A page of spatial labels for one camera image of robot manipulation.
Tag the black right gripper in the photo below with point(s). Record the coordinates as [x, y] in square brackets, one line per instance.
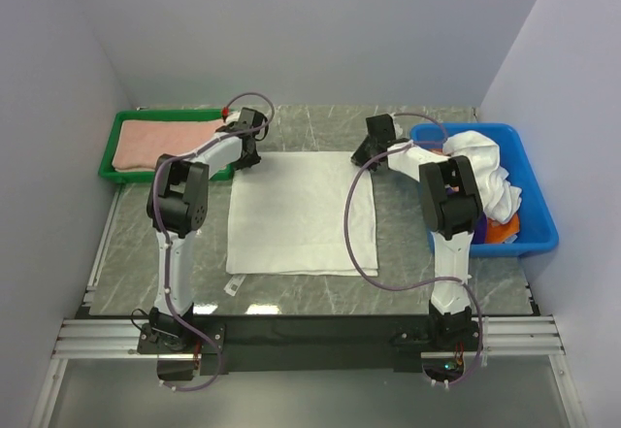
[359, 156]

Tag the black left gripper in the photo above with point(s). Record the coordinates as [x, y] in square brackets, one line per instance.
[250, 161]

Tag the large white waffle towel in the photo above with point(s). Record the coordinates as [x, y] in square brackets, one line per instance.
[302, 214]

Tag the pink towel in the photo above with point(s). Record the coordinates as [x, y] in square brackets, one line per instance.
[142, 142]

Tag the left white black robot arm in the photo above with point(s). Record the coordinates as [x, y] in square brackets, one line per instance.
[178, 206]

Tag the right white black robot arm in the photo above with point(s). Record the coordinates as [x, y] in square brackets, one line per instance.
[451, 208]

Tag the white crumpled towel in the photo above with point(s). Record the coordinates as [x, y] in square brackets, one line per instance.
[499, 197]

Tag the orange towel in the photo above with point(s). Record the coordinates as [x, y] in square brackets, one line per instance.
[498, 233]

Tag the green plastic tray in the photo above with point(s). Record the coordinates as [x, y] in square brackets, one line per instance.
[106, 170]

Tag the blue plastic bin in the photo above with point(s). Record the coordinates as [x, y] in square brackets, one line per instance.
[538, 233]

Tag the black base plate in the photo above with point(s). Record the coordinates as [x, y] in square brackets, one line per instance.
[264, 343]

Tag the aluminium frame rail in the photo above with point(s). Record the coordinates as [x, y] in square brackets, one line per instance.
[117, 338]

